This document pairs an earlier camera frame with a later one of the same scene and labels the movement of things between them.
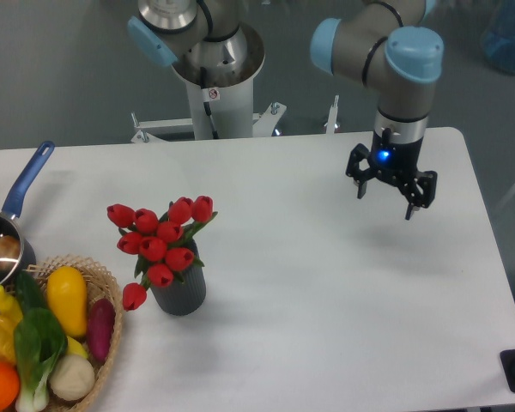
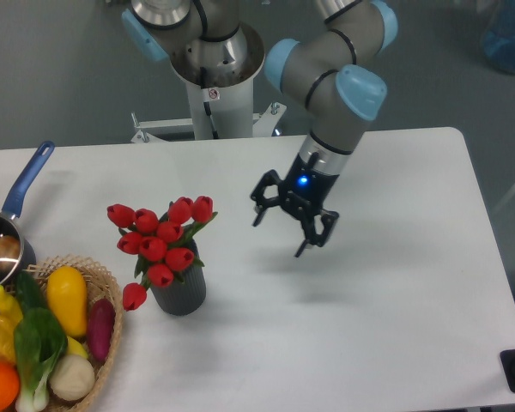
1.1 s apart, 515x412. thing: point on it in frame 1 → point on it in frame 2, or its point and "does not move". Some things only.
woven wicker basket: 99,284 does not move
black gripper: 396,161 → 305,190
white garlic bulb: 71,377 does not move
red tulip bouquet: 159,242 does not move
